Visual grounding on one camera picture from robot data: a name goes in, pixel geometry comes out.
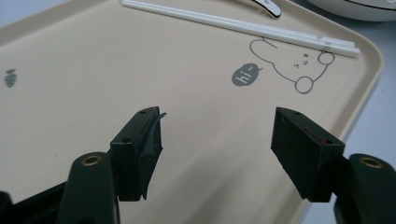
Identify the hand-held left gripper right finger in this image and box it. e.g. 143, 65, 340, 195
270, 106, 347, 203

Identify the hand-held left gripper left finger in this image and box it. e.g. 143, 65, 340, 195
109, 105, 168, 202

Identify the beige tray with rabbit print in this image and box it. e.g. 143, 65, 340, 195
0, 0, 385, 224

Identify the white chopstick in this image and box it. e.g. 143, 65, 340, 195
121, 0, 357, 49
120, 0, 362, 59

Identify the white spoon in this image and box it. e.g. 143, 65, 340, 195
251, 0, 282, 20

